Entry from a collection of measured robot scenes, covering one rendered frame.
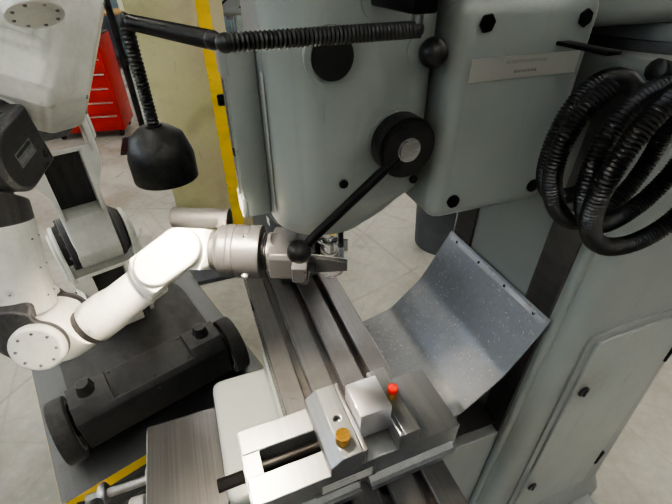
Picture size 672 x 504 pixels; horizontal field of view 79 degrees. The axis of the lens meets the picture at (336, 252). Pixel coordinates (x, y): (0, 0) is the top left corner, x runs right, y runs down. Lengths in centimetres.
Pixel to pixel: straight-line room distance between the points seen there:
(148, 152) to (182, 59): 179
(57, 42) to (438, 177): 57
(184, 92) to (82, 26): 151
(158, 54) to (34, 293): 165
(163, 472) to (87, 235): 60
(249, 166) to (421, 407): 49
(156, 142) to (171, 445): 76
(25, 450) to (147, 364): 90
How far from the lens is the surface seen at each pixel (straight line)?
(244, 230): 66
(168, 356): 145
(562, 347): 88
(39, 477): 213
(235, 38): 33
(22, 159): 73
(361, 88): 46
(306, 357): 89
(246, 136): 52
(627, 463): 216
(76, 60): 78
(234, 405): 98
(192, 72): 227
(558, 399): 102
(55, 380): 183
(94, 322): 75
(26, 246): 75
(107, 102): 516
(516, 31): 52
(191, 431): 108
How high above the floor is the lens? 163
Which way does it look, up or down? 36 degrees down
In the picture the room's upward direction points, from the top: straight up
